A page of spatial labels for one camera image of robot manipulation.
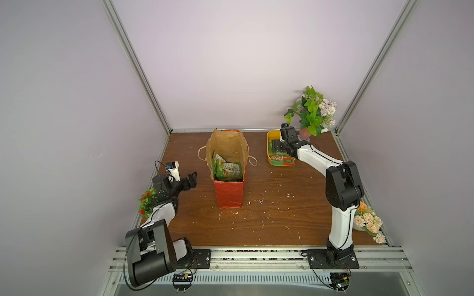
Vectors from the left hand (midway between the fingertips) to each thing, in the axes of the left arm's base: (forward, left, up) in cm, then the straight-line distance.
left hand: (187, 172), depth 89 cm
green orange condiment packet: (+11, -48, -4) cm, 50 cm away
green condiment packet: (+4, -18, -4) cm, 19 cm away
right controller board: (-41, -66, -12) cm, 79 cm away
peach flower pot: (-22, -76, +3) cm, 80 cm away
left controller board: (-42, -4, -14) cm, 45 cm away
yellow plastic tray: (+31, -45, -4) cm, 55 cm away
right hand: (+21, -50, +3) cm, 54 cm away
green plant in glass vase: (+19, -61, +22) cm, 68 cm away
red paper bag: (+14, -18, -1) cm, 23 cm away
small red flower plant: (-18, +12, +6) cm, 22 cm away
